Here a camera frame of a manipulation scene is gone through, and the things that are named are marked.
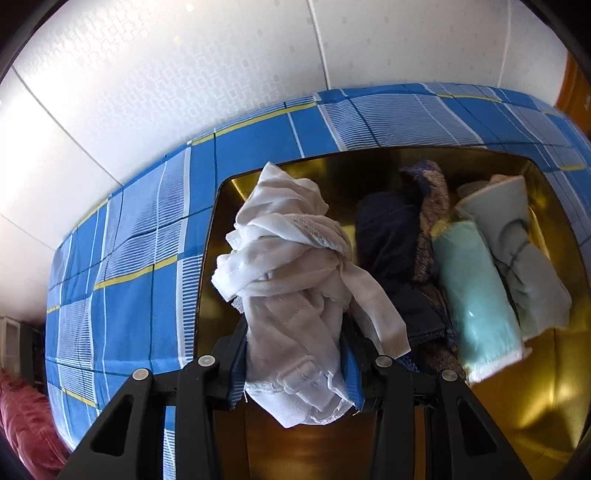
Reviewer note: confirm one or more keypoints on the navy garment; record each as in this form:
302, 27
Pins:
392, 240

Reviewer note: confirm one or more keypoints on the white garment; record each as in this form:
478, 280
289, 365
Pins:
286, 286

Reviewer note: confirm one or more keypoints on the orange wooden furniture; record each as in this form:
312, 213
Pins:
575, 87

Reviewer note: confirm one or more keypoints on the blue plaid bedsheet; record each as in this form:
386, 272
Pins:
138, 230

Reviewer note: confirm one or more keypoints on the red cushion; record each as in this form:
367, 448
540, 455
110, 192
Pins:
27, 415

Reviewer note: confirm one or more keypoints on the gold metal tray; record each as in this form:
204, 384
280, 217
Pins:
531, 406

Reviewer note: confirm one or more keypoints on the mint green garment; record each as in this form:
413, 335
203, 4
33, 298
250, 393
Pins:
475, 295

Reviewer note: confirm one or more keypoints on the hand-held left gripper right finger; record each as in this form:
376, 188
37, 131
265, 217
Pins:
354, 378

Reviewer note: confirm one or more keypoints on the cream garment with grey trim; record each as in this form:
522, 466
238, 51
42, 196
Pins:
540, 286

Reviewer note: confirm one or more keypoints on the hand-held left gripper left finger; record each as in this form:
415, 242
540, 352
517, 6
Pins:
236, 369

